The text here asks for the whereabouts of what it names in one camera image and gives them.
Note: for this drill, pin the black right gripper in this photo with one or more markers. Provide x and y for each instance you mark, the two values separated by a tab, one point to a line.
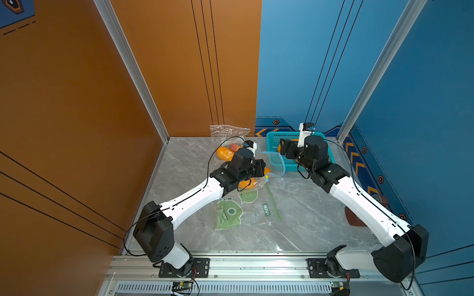
287	144

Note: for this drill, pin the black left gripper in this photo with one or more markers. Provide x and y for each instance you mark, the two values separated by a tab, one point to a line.
258	168

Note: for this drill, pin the red pink mango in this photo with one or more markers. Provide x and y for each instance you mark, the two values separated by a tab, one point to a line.
234	147

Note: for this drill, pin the blue zipper clear bag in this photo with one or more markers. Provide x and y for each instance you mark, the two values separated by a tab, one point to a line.
275	168

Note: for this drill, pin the clear zip-top bag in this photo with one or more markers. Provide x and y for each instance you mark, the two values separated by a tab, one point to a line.
227	134

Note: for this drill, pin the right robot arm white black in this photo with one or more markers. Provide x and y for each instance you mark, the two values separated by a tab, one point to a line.
403	247

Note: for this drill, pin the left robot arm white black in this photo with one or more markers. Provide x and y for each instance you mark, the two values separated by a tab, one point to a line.
145	226

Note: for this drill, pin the clear labelled zip bag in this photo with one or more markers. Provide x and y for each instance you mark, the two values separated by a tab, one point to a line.
263	205

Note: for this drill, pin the green printed zip bag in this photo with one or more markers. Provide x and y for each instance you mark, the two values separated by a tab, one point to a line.
229	214

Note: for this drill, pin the teal plastic basket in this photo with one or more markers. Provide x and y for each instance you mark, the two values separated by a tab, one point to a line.
273	143

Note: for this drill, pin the green circuit board left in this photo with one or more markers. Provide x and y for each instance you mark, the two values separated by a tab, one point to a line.
182	288

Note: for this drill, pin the right circuit board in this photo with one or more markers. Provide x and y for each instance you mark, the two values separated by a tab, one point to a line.
341	289

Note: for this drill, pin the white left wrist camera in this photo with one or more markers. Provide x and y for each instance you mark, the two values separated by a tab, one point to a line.
250	145

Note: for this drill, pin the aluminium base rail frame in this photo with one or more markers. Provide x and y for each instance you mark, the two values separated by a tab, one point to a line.
245	274

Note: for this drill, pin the aluminium corner post right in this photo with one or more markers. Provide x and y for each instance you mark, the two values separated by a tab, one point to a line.
398	35

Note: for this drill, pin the aluminium corner post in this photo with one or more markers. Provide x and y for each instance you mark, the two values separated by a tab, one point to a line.
398	35
111	21

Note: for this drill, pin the aluminium corner post left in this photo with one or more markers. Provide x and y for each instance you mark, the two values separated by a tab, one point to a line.
111	21

